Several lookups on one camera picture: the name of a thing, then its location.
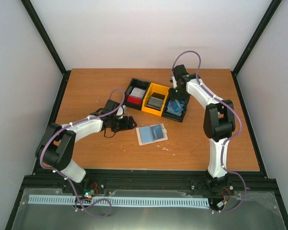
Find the black frame post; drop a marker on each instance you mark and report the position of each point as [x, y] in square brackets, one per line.
[43, 34]
[265, 20]

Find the blue card stack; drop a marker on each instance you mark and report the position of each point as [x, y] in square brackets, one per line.
[176, 107]

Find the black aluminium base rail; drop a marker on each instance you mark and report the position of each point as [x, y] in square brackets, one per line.
[190, 182]

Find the beige card holder wallet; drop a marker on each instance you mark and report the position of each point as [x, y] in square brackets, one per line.
[159, 133]

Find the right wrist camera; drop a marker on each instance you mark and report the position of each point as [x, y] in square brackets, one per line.
[173, 80]

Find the yellow middle card bin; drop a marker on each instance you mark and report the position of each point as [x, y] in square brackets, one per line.
[159, 89]

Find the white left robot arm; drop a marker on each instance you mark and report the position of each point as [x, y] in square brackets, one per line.
[56, 147]

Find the metal front plate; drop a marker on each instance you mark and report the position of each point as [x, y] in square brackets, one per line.
[259, 211]

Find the grey card stack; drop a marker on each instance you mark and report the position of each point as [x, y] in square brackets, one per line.
[155, 101]

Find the black card bin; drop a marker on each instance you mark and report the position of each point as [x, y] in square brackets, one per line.
[139, 84]
[172, 117]

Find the blue credit card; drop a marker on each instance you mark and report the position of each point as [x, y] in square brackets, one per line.
[146, 135]

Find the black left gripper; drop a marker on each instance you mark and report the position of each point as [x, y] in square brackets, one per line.
[127, 125]

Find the black left frame post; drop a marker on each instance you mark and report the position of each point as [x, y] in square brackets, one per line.
[43, 34]

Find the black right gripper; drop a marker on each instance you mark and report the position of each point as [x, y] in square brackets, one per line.
[173, 97]

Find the red and white card stack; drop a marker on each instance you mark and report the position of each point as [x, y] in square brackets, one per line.
[136, 96]

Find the black right frame post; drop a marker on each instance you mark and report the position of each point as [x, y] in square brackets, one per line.
[265, 20]

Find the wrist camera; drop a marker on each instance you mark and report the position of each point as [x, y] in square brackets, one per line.
[121, 111]
[173, 80]

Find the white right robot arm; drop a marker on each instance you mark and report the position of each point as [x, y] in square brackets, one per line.
[219, 117]

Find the light blue cable duct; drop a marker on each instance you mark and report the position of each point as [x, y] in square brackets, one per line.
[121, 201]

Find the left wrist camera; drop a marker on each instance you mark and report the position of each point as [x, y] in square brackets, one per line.
[121, 111]

